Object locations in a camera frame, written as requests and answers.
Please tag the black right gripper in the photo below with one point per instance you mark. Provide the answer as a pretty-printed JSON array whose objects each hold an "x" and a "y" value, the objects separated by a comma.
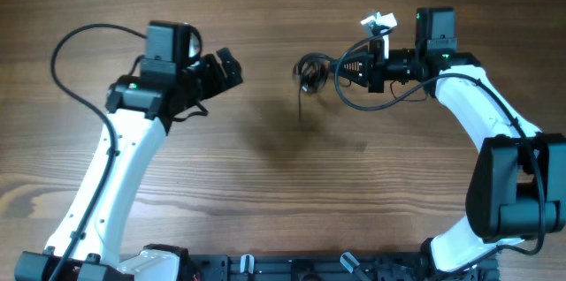
[{"x": 377, "y": 69}]

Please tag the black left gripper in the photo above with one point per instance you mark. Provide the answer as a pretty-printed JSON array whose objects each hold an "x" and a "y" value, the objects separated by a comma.
[{"x": 211, "y": 78}]

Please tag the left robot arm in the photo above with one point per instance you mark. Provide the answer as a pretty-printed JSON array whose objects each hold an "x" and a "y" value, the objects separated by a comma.
[{"x": 175, "y": 78}]

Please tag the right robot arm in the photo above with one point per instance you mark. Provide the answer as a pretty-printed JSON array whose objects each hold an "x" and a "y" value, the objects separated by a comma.
[{"x": 517, "y": 189}]

